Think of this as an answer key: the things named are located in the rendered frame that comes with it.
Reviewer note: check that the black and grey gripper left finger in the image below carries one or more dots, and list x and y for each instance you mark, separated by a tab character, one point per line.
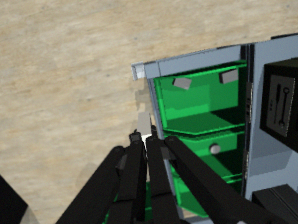
93	202

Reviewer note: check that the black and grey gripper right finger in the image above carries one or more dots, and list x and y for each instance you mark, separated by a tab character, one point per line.
219	200

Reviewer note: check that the green open-front bin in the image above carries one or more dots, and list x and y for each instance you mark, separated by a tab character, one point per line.
228	161
186	200
207	105
148	207

